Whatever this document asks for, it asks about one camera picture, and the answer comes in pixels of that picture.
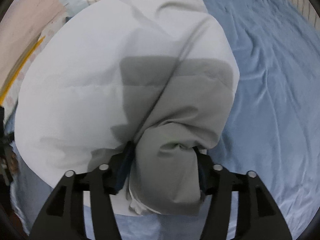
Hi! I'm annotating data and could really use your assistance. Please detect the light grey puffer jacket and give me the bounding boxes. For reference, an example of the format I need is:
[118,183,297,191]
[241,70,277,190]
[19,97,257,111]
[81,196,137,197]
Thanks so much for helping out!
[15,0,239,216]

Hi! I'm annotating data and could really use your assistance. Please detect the blue bed sheet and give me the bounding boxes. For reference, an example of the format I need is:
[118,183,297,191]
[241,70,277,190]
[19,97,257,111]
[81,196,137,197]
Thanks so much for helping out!
[2,0,319,239]

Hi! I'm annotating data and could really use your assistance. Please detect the pink padded headboard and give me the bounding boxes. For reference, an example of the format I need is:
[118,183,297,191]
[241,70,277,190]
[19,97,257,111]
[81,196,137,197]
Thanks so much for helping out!
[1,0,65,86]

